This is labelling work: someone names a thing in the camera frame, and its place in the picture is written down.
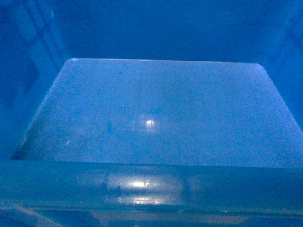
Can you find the blue plastic crate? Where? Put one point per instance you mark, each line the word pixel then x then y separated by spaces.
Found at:
pixel 151 113

